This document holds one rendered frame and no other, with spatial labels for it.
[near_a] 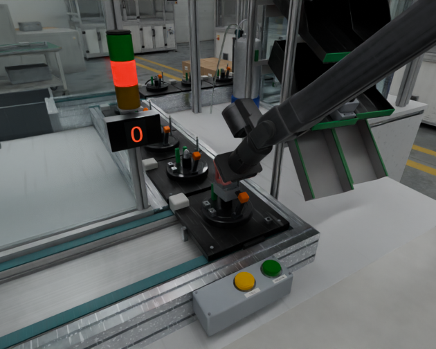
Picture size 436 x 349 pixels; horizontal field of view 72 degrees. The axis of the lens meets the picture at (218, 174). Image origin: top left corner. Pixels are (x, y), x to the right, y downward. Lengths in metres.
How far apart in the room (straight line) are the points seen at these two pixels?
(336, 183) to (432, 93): 3.86
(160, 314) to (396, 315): 0.52
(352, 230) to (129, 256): 0.65
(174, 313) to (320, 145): 0.61
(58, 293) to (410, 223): 1.00
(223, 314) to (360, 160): 0.64
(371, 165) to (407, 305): 0.41
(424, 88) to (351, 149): 3.76
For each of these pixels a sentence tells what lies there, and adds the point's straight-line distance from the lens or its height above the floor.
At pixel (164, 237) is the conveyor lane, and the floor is 0.92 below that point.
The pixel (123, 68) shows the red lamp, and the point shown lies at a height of 1.35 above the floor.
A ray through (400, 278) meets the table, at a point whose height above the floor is 0.86.
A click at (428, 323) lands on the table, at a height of 0.86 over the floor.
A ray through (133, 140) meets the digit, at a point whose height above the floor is 1.19.
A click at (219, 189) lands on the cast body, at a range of 0.77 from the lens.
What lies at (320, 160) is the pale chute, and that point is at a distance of 0.93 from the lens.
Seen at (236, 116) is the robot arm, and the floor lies 1.27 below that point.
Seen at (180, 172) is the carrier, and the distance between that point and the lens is 0.98.
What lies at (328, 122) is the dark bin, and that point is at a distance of 0.80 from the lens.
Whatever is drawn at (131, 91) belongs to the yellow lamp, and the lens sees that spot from 0.70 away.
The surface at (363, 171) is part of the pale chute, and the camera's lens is 1.03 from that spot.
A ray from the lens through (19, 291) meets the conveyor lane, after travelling 0.83.
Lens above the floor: 1.47
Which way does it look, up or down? 30 degrees down
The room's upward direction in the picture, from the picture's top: straight up
